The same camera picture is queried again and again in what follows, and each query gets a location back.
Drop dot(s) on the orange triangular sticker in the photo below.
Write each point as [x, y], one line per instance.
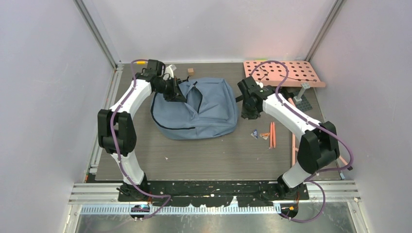
[265, 136]

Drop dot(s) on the orange pencil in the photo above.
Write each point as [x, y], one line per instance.
[271, 135]
[274, 137]

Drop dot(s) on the blue grey student backpack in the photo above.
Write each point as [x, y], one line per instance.
[210, 111]

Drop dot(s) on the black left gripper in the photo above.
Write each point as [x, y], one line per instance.
[176, 94]

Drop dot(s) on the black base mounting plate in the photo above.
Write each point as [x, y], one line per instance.
[211, 193]

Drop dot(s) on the grey lego plate with post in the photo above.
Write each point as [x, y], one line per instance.
[302, 96]

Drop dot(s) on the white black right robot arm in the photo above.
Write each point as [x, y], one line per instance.
[318, 146]

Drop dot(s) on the pink perforated music stand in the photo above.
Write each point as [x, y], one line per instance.
[286, 74]

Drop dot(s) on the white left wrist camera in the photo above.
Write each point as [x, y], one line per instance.
[169, 72]

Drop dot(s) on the small wooden cube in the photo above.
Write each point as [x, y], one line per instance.
[190, 72]

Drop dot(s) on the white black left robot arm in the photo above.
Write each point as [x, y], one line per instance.
[116, 132]

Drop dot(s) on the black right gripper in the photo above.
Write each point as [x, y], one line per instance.
[246, 113]

